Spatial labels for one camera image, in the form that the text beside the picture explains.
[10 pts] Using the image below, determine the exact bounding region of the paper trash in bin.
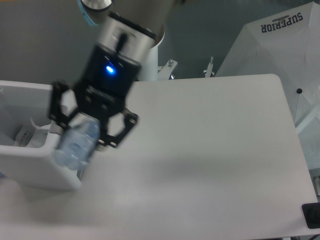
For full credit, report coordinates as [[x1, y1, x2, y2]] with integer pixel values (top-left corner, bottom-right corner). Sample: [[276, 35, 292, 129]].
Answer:
[[13, 125, 35, 147]]

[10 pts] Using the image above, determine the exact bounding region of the clear plastic water bottle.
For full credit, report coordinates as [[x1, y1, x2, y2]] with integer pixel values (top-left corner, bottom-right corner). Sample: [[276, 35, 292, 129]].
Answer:
[[53, 118, 100, 171]]

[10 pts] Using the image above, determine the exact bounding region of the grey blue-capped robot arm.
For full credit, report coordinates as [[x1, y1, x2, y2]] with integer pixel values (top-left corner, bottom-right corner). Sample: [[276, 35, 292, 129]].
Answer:
[[48, 0, 174, 148]]

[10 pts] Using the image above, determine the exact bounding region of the white metal base frame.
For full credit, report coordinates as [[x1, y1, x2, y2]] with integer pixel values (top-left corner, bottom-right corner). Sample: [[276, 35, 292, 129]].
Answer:
[[157, 56, 216, 81]]

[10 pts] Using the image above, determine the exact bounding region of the white plastic packaging bag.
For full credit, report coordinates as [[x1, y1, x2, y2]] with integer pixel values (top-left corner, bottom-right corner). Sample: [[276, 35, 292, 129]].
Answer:
[[26, 117, 51, 148]]

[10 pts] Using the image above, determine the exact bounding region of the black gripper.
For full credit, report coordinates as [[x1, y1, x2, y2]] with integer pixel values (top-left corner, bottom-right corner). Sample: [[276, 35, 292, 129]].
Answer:
[[47, 45, 141, 150]]

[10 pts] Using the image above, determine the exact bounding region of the black device at table corner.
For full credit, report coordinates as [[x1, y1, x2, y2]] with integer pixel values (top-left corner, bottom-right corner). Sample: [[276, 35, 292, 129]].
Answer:
[[301, 202, 320, 229]]

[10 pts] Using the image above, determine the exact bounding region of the white superior umbrella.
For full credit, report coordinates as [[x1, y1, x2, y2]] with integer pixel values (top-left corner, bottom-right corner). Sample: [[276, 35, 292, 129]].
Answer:
[[216, 1, 320, 124]]

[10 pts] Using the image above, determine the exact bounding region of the white trash can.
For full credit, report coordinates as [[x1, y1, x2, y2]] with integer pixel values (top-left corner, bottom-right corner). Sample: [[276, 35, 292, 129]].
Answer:
[[0, 80, 81, 191]]

